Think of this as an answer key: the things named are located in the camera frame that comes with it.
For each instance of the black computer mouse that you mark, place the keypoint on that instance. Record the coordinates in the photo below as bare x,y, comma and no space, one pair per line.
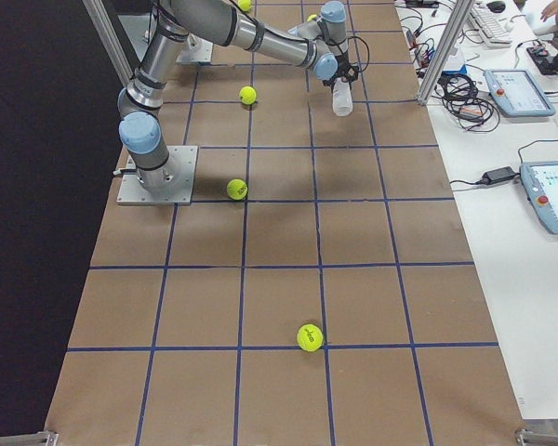
496,6

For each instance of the near teach pendant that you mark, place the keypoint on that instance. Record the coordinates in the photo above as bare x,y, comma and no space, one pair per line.
540,180

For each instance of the tennis ball near base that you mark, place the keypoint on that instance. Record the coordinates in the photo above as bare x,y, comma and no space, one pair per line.
236,189

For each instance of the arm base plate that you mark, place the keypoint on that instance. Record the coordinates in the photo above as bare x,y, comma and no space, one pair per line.
170,184
195,50

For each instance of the black power adapter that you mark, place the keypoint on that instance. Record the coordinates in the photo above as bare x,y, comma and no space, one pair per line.
498,175

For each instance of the teach pendant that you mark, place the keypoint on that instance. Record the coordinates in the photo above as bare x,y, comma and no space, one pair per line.
540,180
517,93

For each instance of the aluminium frame post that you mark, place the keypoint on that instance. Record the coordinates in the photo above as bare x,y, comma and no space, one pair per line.
446,43

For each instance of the white tennis ball can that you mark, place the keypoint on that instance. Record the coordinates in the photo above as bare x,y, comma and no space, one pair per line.
342,97

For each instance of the brown paper mat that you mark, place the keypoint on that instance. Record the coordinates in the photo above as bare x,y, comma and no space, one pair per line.
186,331

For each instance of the far tennis ball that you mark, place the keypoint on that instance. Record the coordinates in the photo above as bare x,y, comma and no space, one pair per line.
248,95

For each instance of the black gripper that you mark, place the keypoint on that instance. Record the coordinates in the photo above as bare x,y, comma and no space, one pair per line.
338,73

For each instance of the tennis ball at top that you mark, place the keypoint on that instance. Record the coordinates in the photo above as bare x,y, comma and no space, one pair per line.
244,5

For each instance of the white keyboard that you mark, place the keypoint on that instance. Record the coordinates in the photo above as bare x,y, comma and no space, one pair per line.
488,27

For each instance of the far teach pendant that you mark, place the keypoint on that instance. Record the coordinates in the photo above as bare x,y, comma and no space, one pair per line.
517,93

